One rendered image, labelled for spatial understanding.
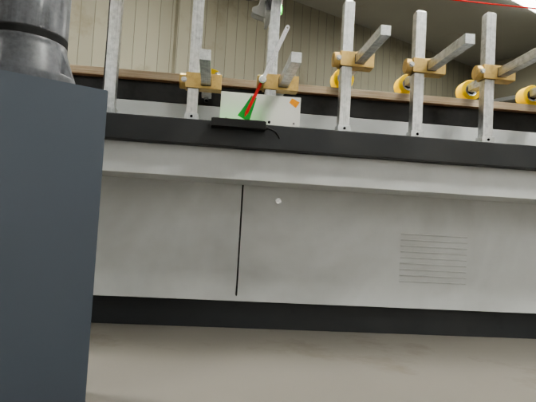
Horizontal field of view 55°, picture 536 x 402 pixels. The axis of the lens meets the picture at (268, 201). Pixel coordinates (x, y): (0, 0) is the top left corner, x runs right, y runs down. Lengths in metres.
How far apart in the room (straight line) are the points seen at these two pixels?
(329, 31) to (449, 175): 5.80
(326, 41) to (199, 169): 5.89
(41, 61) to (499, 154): 1.44
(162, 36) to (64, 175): 5.23
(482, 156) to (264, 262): 0.83
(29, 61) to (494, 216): 1.71
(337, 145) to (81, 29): 4.42
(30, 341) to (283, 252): 1.13
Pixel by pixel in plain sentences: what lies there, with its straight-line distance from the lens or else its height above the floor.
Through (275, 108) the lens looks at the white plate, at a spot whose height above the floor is 0.76.
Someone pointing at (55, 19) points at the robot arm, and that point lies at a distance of 1.06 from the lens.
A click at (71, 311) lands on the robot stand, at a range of 0.97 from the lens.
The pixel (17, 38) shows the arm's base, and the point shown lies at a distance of 1.03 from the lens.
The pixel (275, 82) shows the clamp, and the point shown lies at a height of 0.84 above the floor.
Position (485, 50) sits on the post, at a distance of 2.00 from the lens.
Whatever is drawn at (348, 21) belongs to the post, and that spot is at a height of 1.07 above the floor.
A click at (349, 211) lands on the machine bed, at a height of 0.45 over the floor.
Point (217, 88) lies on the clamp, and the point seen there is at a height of 0.81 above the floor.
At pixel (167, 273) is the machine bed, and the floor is 0.19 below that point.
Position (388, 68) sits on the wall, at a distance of 8.23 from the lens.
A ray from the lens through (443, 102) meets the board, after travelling 2.09.
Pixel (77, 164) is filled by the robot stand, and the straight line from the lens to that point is 0.96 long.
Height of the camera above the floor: 0.37
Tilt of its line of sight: 3 degrees up
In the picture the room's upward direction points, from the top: 3 degrees clockwise
